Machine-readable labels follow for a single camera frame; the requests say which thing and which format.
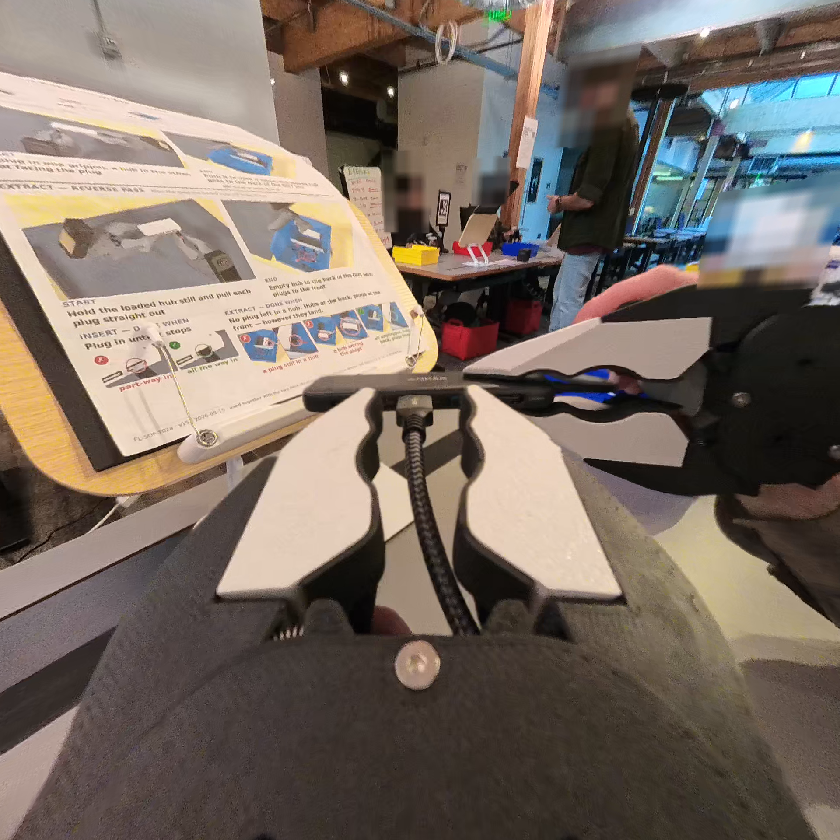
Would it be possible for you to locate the instruction sheet wooden board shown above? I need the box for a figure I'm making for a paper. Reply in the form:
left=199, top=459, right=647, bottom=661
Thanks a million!
left=0, top=73, right=439, bottom=497

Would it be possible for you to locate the red storage bin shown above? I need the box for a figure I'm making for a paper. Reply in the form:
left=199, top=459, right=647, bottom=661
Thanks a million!
left=506, top=297, right=543, bottom=337
left=440, top=319, right=501, bottom=361

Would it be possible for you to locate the grey work table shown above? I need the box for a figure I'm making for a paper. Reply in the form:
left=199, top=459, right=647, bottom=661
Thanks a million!
left=394, top=250, right=565, bottom=287

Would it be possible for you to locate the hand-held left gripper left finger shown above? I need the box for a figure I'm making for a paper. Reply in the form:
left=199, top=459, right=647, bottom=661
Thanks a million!
left=217, top=388, right=389, bottom=618

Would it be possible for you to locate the person's right hand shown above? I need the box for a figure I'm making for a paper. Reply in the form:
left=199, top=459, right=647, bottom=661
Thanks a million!
left=574, top=266, right=699, bottom=324

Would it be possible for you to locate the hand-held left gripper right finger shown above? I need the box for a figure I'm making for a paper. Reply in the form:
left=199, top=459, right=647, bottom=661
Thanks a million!
left=453, top=385, right=624, bottom=618

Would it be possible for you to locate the handwritten whiteboard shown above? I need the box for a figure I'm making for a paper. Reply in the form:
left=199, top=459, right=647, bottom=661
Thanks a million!
left=342, top=166, right=389, bottom=245

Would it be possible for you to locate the white object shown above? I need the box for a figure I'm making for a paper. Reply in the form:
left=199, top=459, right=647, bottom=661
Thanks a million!
left=302, top=371, right=686, bottom=416

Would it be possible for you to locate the wooden post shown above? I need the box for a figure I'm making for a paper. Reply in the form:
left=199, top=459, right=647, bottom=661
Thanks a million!
left=506, top=0, right=560, bottom=232

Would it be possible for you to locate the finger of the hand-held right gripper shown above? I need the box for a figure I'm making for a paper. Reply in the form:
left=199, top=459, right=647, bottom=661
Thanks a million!
left=531, top=405, right=693, bottom=469
left=466, top=315, right=718, bottom=384

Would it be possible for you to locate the braided usb cable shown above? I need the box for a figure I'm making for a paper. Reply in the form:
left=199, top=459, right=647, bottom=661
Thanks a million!
left=394, top=394, right=481, bottom=637

